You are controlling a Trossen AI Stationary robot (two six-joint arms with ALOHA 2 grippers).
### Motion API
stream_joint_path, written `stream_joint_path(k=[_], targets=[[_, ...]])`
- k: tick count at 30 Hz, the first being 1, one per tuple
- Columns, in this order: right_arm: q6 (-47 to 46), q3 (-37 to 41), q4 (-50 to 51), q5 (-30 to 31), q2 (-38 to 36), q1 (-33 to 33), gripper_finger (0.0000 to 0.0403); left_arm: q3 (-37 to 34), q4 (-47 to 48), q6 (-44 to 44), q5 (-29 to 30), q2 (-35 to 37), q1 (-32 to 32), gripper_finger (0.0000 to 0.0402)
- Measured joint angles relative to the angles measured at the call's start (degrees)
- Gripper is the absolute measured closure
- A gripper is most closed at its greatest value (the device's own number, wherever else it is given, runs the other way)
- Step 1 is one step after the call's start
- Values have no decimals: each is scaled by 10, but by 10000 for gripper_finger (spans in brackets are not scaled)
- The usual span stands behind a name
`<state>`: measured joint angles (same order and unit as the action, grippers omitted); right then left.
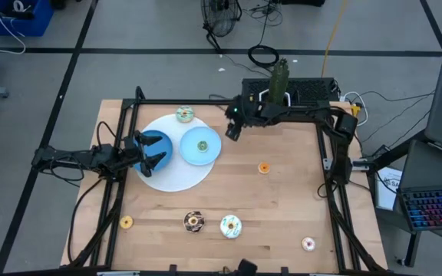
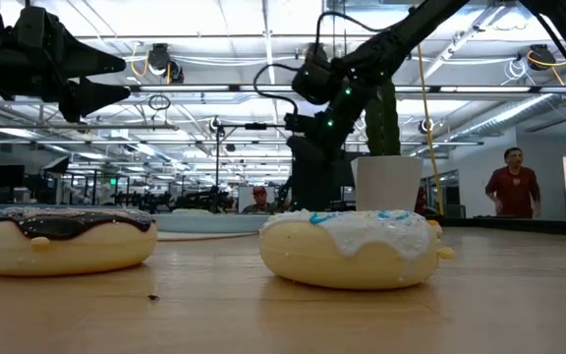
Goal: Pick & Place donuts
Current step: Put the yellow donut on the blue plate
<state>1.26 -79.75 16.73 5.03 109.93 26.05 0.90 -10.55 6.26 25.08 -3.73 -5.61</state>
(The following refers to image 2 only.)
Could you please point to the white faceted plant pot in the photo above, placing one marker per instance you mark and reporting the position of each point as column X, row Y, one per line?
column 386, row 184

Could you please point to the green cactus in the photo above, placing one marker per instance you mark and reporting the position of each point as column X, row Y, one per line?
column 383, row 128

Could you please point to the small black crumb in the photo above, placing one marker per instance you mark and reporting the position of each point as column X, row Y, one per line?
column 153, row 297

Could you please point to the silver ventilation duct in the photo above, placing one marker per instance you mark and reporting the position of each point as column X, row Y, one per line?
column 504, row 117

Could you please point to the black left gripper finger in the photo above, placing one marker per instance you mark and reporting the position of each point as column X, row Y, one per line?
column 91, row 98
column 91, row 59

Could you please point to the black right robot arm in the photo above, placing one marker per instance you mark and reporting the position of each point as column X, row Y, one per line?
column 401, row 39

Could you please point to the light blue plate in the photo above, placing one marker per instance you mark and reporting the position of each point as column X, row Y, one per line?
column 209, row 223

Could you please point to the black monitor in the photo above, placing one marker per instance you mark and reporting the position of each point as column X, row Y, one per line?
column 7, row 176

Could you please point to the black camera stand frame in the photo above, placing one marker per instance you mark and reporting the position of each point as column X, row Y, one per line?
column 256, row 126

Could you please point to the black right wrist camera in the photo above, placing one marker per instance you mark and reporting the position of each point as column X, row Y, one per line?
column 297, row 122

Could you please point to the large chocolate iced donut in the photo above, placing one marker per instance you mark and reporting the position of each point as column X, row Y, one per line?
column 67, row 251

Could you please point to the large white iced donut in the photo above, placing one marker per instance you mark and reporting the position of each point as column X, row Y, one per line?
column 342, row 255

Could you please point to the person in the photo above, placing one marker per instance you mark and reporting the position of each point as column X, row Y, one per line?
column 513, row 189
column 259, row 199

